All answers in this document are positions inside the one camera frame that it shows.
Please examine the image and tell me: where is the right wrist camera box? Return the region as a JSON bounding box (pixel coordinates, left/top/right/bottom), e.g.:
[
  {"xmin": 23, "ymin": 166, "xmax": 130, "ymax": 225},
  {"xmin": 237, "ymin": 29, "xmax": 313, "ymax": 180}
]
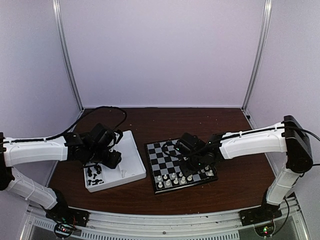
[{"xmin": 174, "ymin": 132, "xmax": 205, "ymax": 156}]

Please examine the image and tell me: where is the right aluminium frame post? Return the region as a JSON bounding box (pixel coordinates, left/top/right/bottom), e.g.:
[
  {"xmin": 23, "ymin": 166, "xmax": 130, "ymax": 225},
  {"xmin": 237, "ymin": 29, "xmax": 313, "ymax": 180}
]
[{"xmin": 241, "ymin": 0, "xmax": 273, "ymax": 112}]

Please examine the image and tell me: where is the black white chess board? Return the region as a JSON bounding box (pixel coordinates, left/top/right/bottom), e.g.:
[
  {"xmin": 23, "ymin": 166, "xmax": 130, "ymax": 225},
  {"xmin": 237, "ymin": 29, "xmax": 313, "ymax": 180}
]
[{"xmin": 144, "ymin": 139, "xmax": 218, "ymax": 194}]

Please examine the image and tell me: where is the black chess pieces pile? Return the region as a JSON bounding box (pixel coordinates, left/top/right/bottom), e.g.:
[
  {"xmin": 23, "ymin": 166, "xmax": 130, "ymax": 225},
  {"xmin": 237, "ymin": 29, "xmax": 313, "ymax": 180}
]
[{"xmin": 84, "ymin": 163, "xmax": 105, "ymax": 187}]

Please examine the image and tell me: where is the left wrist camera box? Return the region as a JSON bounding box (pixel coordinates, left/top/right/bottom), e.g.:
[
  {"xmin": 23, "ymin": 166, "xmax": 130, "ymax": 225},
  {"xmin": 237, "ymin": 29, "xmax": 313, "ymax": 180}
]
[{"xmin": 89, "ymin": 123, "xmax": 116, "ymax": 148}]

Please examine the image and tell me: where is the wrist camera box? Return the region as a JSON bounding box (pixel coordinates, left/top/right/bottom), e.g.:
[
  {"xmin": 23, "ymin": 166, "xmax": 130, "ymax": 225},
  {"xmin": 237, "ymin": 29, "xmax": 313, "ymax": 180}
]
[
  {"xmin": 174, "ymin": 132, "xmax": 205, "ymax": 156},
  {"xmin": 89, "ymin": 123, "xmax": 116, "ymax": 148}
]

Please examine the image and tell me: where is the white compartment tray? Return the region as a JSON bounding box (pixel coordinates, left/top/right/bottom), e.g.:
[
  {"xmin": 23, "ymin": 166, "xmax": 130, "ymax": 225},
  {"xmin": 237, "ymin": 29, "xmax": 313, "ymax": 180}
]
[{"xmin": 83, "ymin": 129, "xmax": 148, "ymax": 193}]

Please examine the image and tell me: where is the left controller circuit board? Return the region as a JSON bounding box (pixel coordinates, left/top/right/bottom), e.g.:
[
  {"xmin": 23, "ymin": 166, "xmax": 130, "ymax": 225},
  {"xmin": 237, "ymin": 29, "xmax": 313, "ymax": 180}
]
[{"xmin": 53, "ymin": 223, "xmax": 75, "ymax": 238}]

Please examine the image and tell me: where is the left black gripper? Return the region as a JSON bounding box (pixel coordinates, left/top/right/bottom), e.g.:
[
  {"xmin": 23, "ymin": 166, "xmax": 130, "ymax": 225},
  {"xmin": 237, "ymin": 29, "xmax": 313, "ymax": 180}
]
[{"xmin": 87, "ymin": 147, "xmax": 122, "ymax": 169}]

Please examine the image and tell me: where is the white chess pieces pile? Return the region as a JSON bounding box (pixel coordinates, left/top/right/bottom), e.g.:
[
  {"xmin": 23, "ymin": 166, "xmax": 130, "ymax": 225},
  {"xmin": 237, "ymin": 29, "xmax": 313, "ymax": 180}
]
[{"xmin": 121, "ymin": 169, "xmax": 127, "ymax": 178}]

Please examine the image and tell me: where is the aluminium frame post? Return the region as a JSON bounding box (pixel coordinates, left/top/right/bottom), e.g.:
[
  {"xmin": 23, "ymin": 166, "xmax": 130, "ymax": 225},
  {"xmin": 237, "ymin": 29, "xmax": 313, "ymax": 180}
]
[
  {"xmin": 241, "ymin": 0, "xmax": 273, "ymax": 112},
  {"xmin": 52, "ymin": 0, "xmax": 84, "ymax": 111}
]

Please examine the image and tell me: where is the black cable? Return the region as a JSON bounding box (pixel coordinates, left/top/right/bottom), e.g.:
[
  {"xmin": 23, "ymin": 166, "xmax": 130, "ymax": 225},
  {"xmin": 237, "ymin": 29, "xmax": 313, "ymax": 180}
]
[
  {"xmin": 44, "ymin": 106, "xmax": 128, "ymax": 141},
  {"xmin": 161, "ymin": 141, "xmax": 181, "ymax": 158}
]

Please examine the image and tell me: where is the front aluminium rail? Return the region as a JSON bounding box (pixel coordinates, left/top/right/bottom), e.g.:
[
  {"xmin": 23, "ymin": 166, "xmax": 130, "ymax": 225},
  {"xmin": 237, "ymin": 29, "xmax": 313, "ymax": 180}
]
[{"xmin": 17, "ymin": 197, "xmax": 311, "ymax": 240}]

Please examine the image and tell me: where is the right black cable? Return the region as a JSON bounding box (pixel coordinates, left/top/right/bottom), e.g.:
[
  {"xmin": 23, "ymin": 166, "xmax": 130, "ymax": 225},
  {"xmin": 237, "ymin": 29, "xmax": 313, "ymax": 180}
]
[{"xmin": 161, "ymin": 141, "xmax": 181, "ymax": 158}]

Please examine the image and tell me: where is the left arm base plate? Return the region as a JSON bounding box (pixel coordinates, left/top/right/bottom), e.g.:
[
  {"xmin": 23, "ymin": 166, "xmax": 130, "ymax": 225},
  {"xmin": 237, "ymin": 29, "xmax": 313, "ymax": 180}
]
[{"xmin": 45, "ymin": 208, "xmax": 90, "ymax": 227}]

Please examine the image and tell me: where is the left aluminium frame post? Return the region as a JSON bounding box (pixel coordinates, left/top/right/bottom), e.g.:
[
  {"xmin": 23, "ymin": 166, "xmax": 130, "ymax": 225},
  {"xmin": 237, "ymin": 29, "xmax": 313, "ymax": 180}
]
[{"xmin": 52, "ymin": 0, "xmax": 84, "ymax": 111}]

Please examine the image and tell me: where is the controller circuit board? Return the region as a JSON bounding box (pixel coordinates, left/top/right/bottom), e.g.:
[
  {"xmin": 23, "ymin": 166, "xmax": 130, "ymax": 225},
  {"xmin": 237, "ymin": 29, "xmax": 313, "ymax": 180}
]
[
  {"xmin": 53, "ymin": 223, "xmax": 75, "ymax": 238},
  {"xmin": 254, "ymin": 223, "xmax": 275, "ymax": 238}
]

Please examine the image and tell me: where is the right controller circuit board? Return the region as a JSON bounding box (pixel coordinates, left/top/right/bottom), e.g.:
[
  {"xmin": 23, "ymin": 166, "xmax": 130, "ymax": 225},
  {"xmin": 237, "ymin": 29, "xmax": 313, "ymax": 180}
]
[{"xmin": 254, "ymin": 223, "xmax": 275, "ymax": 238}]

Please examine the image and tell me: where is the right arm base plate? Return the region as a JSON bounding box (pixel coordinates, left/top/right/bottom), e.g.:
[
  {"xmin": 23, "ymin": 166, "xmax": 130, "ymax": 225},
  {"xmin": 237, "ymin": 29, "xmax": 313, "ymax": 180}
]
[{"xmin": 239, "ymin": 206, "xmax": 282, "ymax": 226}]

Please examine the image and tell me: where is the white king piece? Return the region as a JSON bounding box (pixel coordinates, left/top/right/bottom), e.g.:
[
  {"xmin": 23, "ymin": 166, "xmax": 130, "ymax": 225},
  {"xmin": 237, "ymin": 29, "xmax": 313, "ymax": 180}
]
[{"xmin": 187, "ymin": 175, "xmax": 193, "ymax": 182}]

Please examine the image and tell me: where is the left black cable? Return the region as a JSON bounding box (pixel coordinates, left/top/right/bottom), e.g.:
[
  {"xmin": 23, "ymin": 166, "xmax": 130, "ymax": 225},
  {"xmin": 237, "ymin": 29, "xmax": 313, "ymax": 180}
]
[{"xmin": 44, "ymin": 106, "xmax": 128, "ymax": 141}]

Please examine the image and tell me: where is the white bishop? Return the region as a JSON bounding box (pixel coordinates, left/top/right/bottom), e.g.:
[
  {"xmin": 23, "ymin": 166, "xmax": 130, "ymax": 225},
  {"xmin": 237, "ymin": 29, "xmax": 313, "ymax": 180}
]
[{"xmin": 173, "ymin": 178, "xmax": 179, "ymax": 186}]

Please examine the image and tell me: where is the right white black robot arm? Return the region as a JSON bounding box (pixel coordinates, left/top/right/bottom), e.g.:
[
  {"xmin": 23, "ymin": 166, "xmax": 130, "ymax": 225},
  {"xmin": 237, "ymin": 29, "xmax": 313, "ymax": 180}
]
[{"xmin": 174, "ymin": 115, "xmax": 319, "ymax": 221}]

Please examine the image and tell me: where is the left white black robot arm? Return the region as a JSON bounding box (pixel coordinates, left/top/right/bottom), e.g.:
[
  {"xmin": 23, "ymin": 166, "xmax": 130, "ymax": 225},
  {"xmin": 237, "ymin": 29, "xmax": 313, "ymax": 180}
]
[{"xmin": 0, "ymin": 129, "xmax": 123, "ymax": 222}]

